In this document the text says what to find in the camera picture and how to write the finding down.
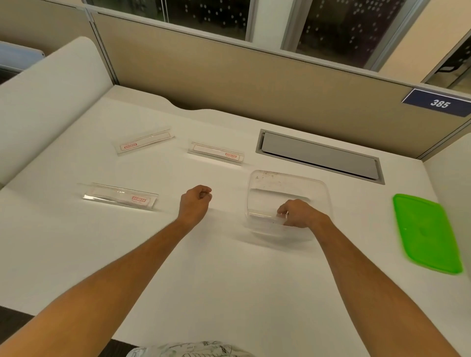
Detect green plastic lid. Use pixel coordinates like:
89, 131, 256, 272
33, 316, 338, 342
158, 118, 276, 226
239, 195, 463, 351
392, 193, 463, 275

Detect beige partition panel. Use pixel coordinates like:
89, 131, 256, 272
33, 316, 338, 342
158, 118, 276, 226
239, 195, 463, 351
88, 9, 471, 160

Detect person's right hand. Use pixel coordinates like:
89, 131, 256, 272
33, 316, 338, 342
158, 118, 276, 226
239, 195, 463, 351
276, 199, 332, 229

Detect person's left forearm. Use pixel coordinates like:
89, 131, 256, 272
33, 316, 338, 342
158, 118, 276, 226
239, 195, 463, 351
0, 215, 201, 357

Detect person's left hand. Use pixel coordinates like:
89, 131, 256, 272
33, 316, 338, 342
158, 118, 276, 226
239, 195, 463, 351
178, 185, 213, 225

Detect white side divider panel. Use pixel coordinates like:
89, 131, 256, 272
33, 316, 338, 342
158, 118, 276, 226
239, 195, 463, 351
0, 36, 115, 190
422, 133, 471, 280

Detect clear plastic case red label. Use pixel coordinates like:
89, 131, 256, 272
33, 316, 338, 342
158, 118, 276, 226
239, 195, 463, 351
82, 182, 159, 211
116, 129, 175, 156
188, 141, 246, 167

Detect person's patterned clothing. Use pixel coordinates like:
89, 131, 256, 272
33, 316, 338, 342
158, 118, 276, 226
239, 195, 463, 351
126, 340, 254, 357

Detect blue desk number sign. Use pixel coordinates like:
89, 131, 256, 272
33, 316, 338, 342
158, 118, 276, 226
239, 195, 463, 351
401, 88, 471, 117

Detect grey desk cable hatch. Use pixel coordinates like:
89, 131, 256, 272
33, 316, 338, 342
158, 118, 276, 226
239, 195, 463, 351
255, 129, 385, 185

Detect clear plastic container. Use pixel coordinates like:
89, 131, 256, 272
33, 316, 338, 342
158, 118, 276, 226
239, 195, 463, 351
245, 170, 333, 244

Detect person's right forearm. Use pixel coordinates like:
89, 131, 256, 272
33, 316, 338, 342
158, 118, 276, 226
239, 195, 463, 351
311, 215, 465, 357

